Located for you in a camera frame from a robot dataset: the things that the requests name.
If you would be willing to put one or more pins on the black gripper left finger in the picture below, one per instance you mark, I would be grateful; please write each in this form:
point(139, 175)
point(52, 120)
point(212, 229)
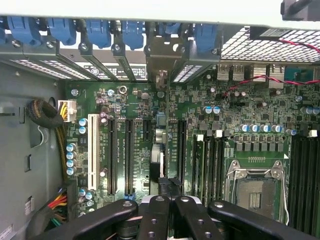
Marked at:
point(155, 220)

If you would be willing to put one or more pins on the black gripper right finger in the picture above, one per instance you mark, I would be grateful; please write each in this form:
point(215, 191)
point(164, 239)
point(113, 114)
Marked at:
point(192, 220)

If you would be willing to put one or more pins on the CPU socket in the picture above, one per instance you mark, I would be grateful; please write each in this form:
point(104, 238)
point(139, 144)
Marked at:
point(255, 197)

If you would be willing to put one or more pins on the black long expansion slot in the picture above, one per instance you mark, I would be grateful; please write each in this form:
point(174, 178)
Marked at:
point(129, 155)
point(113, 155)
point(182, 150)

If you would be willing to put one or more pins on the black short expansion slot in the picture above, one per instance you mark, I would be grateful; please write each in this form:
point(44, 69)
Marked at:
point(147, 130)

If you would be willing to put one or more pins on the white expansion slot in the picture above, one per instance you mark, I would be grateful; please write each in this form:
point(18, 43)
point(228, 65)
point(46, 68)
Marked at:
point(92, 150)

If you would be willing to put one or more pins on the metal locking lever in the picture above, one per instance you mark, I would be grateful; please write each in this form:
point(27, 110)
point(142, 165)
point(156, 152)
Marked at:
point(285, 200)

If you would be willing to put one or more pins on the green motherboard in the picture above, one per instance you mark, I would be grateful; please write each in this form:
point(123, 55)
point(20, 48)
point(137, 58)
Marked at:
point(140, 100)

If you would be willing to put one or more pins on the white power connector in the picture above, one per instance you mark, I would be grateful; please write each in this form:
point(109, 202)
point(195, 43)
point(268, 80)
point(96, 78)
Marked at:
point(70, 110)

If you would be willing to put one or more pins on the perforated metal slot cover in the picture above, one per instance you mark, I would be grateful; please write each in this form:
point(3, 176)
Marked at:
point(67, 71)
point(187, 73)
point(32, 68)

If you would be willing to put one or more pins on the grey power supply unit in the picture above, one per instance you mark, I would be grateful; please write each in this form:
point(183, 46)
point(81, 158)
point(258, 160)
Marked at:
point(20, 155)

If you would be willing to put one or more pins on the blue slot clip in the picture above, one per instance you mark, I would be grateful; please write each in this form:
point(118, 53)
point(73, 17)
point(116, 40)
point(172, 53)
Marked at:
point(62, 30)
point(98, 32)
point(206, 37)
point(170, 28)
point(23, 28)
point(133, 35)

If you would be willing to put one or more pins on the open black PC case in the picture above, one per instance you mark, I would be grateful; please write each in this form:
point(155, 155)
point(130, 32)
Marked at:
point(237, 42)

